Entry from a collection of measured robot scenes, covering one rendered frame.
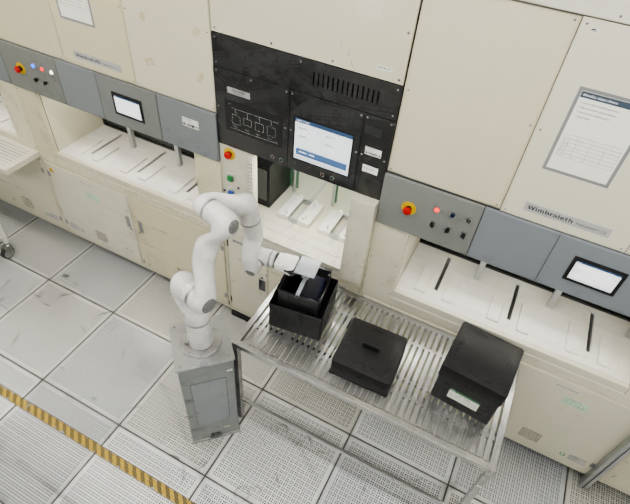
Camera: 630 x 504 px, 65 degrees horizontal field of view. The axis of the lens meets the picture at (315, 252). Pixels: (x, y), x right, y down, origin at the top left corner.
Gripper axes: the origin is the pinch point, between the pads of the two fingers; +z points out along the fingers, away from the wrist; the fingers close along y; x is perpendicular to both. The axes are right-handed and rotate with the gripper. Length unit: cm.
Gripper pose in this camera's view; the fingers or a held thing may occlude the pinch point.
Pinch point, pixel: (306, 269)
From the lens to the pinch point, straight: 235.4
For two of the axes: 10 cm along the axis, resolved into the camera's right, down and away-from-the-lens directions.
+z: 9.4, 2.8, -1.8
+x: 0.8, -7.1, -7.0
